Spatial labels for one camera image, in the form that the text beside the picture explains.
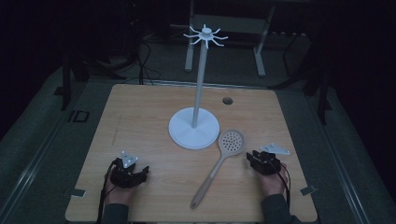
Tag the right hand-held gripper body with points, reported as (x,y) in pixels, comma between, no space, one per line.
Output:
(269,163)

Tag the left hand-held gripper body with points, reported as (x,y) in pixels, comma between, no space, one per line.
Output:
(124,179)

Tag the beige slotted spoon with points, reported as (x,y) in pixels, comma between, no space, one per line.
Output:
(214,173)

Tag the white hook stand rack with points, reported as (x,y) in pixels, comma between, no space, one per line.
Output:
(194,132)

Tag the person's left hand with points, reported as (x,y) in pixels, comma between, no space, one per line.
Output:
(120,195)

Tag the person's right hand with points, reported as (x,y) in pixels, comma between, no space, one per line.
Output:
(272,185)

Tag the grey tape strip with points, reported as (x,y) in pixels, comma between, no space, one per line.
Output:
(308,190)
(78,193)

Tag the round table grommet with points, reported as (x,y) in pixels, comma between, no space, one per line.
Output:
(227,100)

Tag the dark metal stand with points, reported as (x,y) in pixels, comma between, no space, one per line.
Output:
(66,81)
(322,93)

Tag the black floor bracket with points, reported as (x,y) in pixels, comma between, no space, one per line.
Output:
(78,116)

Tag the white metal desk frame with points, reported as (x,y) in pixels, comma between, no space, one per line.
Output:
(230,23)

